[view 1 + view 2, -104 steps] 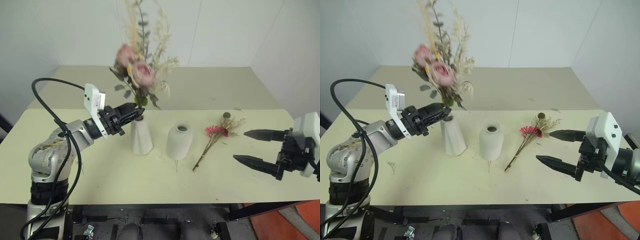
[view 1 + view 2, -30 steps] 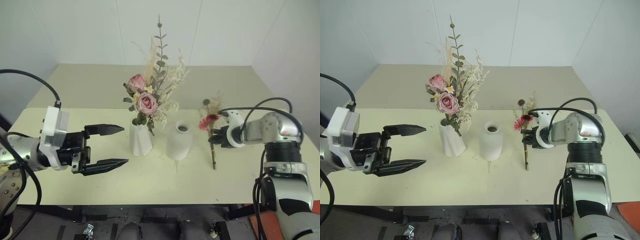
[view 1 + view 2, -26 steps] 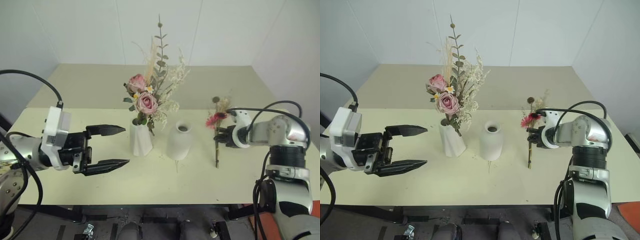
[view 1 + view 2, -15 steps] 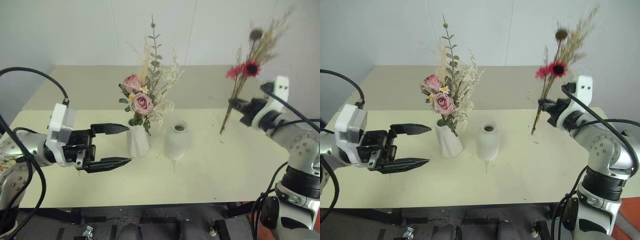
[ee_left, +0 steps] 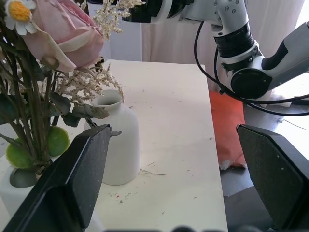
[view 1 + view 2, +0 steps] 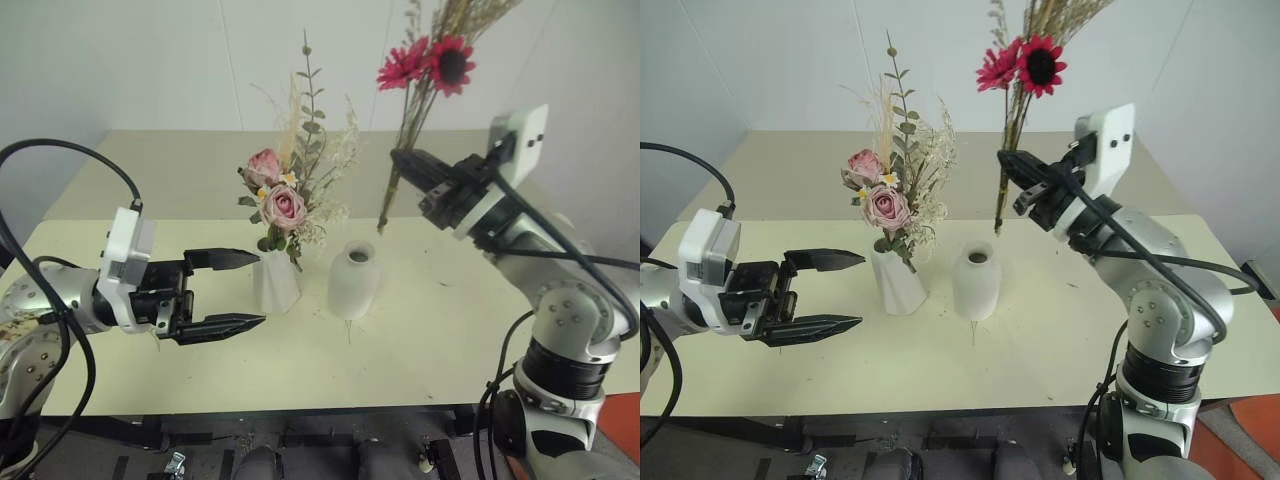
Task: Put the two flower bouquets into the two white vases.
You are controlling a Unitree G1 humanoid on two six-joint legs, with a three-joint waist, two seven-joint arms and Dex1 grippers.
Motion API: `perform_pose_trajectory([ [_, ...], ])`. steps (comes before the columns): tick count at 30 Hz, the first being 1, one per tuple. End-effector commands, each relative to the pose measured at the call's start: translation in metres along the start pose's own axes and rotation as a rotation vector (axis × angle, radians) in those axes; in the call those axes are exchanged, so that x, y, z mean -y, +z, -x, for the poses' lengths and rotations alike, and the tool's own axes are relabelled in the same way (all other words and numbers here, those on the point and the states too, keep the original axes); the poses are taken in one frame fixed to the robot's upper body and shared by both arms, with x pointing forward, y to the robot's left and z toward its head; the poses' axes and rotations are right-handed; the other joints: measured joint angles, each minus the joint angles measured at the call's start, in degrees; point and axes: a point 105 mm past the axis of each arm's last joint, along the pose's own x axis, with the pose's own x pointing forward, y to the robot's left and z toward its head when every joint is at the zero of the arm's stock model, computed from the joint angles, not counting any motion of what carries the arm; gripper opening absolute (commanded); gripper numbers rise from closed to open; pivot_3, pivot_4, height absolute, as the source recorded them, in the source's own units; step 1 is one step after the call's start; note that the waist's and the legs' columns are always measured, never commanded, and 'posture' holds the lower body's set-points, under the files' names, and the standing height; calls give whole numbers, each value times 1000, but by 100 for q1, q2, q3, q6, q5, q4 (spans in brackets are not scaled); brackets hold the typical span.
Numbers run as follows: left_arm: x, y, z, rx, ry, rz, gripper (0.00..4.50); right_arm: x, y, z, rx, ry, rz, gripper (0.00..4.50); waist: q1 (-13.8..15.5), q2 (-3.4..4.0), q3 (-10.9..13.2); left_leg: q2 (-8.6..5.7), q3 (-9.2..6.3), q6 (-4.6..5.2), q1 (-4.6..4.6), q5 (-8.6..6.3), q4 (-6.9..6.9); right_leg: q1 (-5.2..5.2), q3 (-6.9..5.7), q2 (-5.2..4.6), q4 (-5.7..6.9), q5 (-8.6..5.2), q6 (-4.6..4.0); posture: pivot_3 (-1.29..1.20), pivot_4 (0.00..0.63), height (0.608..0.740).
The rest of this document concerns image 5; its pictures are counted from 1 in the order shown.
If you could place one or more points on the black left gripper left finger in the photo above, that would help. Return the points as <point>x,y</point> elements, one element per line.
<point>65,183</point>

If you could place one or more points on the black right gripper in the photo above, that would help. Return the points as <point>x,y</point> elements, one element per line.
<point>136,12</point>

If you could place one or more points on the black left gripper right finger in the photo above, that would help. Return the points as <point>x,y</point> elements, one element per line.
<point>272,174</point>

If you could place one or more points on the pink rose flower bouquet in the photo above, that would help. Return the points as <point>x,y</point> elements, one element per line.
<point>62,31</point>

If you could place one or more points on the white curtain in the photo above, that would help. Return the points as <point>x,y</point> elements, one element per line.
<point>169,43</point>

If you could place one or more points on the white block bouquet holder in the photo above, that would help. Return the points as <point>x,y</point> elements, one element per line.
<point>14,193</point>

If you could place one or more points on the orange cushion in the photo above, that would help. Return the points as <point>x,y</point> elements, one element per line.
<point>225,125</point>

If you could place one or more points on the white ceramic vase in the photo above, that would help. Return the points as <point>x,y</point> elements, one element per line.
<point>122,145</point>

